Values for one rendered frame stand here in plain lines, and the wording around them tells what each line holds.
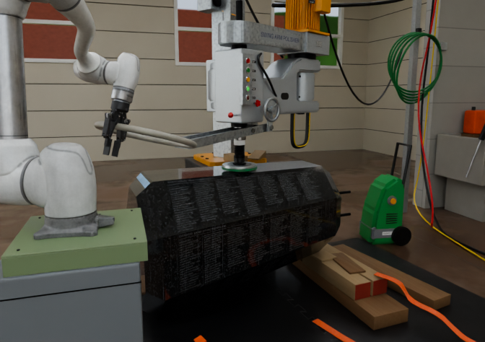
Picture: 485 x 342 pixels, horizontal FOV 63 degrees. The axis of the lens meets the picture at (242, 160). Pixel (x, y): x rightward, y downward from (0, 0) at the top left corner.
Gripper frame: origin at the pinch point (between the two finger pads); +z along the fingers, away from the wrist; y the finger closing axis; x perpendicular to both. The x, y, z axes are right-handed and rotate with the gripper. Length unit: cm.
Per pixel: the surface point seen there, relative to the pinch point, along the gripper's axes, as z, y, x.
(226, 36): -74, 58, -11
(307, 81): -72, 131, -37
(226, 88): -48, 69, -11
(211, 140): -15, 57, -14
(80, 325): 52, -40, -41
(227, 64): -60, 65, -10
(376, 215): 12, 231, -86
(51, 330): 54, -45, -35
